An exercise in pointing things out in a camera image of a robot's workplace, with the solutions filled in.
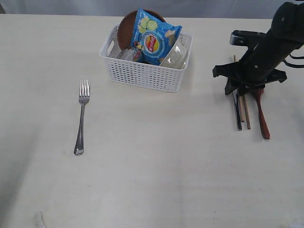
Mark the dark red wooden spoon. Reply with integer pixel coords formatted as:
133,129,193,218
251,89,271,140

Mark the brown wooden plate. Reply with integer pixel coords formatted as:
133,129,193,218
117,9,166,51

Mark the silver metal fork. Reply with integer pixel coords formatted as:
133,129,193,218
74,80,90,156

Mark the grey metal cup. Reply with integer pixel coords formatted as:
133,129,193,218
117,47,137,61

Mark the blue chips bag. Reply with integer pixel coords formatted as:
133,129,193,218
130,8,182,66

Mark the clear textured glass bowl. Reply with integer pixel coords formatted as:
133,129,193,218
160,39,188,69

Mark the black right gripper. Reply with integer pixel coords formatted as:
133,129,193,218
212,2,304,131

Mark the brown wooden chopstick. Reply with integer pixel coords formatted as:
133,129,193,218
232,55,245,123
243,95,251,130

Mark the white perforated plastic basket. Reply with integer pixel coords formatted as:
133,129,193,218
99,24,193,93

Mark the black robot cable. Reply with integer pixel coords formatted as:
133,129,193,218
281,53,304,68

